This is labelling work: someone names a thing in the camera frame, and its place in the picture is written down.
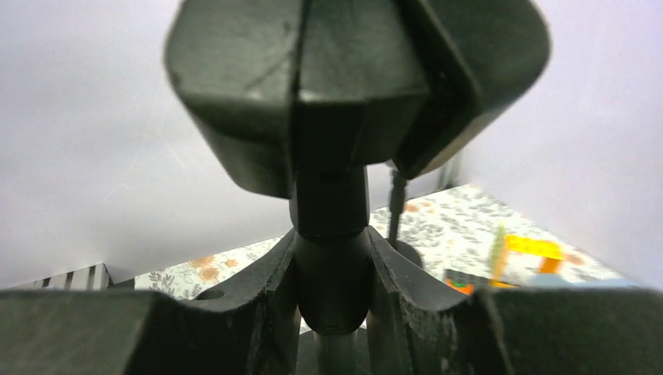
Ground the light blue music stand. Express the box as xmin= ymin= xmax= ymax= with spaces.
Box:
xmin=529 ymin=273 xmax=640 ymax=288

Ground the toy brick assembly grey base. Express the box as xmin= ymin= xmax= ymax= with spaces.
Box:
xmin=443 ymin=224 xmax=565 ymax=295

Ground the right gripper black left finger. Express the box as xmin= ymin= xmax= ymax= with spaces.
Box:
xmin=1 ymin=232 xmax=300 ymax=374

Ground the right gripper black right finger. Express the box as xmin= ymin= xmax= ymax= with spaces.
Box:
xmin=367 ymin=228 xmax=662 ymax=374

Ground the floral tablecloth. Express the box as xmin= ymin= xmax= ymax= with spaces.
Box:
xmin=134 ymin=184 xmax=621 ymax=299

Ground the black microphone stand front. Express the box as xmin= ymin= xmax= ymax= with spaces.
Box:
xmin=164 ymin=1 xmax=550 ymax=374

